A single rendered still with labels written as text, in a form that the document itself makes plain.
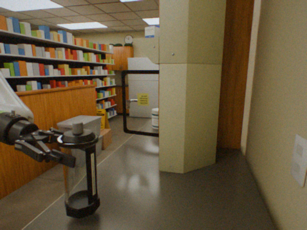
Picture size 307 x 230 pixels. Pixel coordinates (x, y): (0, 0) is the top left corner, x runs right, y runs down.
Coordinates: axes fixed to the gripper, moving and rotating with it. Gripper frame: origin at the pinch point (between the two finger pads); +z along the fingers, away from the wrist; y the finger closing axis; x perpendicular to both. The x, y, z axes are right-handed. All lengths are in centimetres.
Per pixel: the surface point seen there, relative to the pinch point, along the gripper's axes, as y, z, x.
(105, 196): 10.9, 6.9, 20.0
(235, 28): 71, 36, -55
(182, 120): 33.6, 25.1, -9.1
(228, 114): 70, 48, -10
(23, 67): 202, -229, 27
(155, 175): 28.9, 20.6, 16.8
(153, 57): 33.9, 6.7, -30.8
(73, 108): 240, -163, 80
